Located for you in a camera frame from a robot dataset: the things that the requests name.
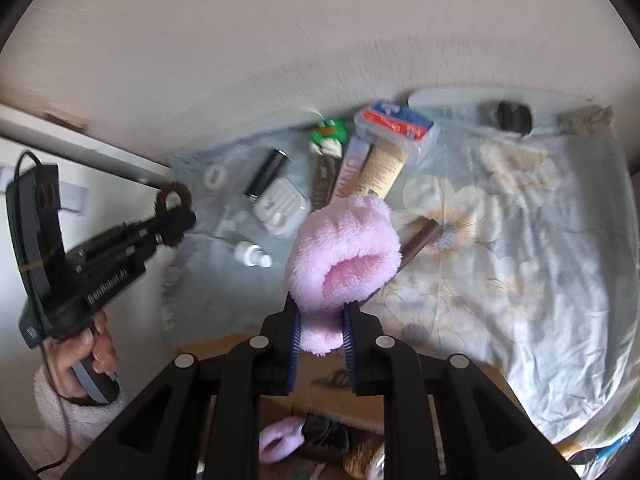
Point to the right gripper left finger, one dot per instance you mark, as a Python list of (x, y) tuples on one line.
[(278, 367)]

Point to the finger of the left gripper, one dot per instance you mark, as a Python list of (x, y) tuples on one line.
[(169, 226), (118, 252)]

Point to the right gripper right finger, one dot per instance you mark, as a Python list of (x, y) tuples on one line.
[(359, 333)]

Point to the brown hair scrunchie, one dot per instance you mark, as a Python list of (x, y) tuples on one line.
[(172, 194)]

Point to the clear earphone case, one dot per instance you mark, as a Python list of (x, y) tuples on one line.
[(282, 208)]

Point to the red blue floss pick box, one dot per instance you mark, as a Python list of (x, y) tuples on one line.
[(385, 123)]

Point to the person left hand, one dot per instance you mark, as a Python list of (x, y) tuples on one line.
[(97, 345)]

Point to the brown cardboard box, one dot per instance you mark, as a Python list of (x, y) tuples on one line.
[(322, 388)]

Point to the small white dropper bottle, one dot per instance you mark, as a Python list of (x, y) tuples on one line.
[(250, 255)]

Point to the black cylinder battery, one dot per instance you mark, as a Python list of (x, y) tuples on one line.
[(268, 171)]

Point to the brown stick bar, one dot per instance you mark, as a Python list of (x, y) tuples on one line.
[(413, 247)]

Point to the beige cosmetic tube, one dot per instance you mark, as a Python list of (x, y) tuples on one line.
[(380, 171)]

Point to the floral blue bed sheet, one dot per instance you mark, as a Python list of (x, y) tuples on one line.
[(536, 271)]

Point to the black cylindrical jar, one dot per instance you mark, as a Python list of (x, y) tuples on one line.
[(509, 117)]

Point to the white ring tape roll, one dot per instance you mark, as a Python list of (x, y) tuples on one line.
[(214, 177)]

